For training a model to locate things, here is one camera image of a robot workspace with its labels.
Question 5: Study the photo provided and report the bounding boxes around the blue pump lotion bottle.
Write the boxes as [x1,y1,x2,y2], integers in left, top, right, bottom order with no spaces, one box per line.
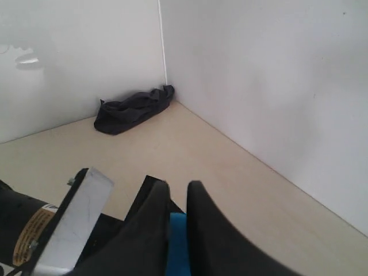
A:
[166,212,191,276]

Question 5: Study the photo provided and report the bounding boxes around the dark crumpled cloth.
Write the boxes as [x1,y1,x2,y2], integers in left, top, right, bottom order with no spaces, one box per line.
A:
[94,85,175,136]

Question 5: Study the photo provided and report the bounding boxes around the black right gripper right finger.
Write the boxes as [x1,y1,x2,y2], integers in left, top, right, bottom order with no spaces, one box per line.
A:
[186,180,277,276]

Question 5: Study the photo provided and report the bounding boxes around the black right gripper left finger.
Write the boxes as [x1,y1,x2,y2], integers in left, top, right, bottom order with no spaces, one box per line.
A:
[74,181,170,275]

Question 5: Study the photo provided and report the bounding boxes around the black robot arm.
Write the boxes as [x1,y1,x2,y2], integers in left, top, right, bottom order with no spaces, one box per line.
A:
[1,169,292,275]

